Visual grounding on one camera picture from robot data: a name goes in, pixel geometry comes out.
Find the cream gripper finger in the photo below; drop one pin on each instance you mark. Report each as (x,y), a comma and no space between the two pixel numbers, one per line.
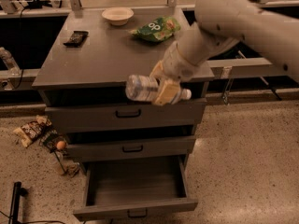
(157,71)
(167,90)

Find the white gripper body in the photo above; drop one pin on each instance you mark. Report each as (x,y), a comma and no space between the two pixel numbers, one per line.
(176,65)

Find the clear blue-label plastic bottle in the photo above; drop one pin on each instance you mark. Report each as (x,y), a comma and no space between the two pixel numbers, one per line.
(144,89)

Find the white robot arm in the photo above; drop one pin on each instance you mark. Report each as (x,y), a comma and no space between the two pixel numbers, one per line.
(219,25)

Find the grey top drawer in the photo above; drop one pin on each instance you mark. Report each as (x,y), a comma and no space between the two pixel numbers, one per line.
(94,118)

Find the grey middle drawer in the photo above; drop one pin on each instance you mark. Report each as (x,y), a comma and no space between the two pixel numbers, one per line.
(131,149)

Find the grey drawer cabinet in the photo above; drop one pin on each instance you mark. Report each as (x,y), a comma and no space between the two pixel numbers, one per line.
(95,73)

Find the grey open bottom drawer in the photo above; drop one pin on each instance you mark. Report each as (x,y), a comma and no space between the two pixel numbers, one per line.
(135,188)

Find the clear bottle on floor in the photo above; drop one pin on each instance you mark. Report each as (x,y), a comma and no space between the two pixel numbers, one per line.
(56,162)

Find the green chip bag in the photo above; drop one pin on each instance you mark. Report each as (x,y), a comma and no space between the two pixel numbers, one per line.
(158,30)

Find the white paper bowl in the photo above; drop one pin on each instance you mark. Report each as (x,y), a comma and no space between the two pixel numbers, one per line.
(117,16)

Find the small orange ball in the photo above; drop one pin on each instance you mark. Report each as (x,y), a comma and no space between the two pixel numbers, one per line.
(61,145)

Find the dark green snack bag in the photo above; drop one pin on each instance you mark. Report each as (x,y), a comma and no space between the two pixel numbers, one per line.
(49,140)

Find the crumpled wrapper on floor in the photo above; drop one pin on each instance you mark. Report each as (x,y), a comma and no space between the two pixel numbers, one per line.
(72,169)

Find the brown white snack bag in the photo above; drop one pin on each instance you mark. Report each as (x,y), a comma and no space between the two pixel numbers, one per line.
(31,131)

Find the clear bottle at left rail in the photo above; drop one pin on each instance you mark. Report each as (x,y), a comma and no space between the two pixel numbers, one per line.
(10,63)

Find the black stand with cable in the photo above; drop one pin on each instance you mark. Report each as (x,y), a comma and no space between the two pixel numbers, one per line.
(17,192)

